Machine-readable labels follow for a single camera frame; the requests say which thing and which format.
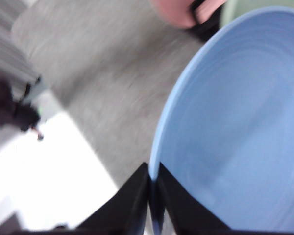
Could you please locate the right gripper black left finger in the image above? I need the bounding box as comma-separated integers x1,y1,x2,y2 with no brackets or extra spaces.
71,162,151,235

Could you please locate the green plate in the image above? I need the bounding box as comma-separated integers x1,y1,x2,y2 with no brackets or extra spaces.
220,0,268,25

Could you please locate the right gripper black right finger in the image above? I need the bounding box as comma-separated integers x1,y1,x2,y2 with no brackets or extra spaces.
156,162,294,235

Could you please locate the black device with red wires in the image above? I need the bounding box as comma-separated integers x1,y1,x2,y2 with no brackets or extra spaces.
0,77,45,141

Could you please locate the pink plate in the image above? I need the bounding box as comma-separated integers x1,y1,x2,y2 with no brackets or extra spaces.
148,0,227,30

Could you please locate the blue plate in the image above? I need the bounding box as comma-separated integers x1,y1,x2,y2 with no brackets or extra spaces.
148,6,294,235

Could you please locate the grey ribbed panel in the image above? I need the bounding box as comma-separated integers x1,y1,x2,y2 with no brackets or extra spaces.
0,0,41,81

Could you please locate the black plate rack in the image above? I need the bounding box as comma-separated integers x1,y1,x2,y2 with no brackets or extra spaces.
190,0,226,41

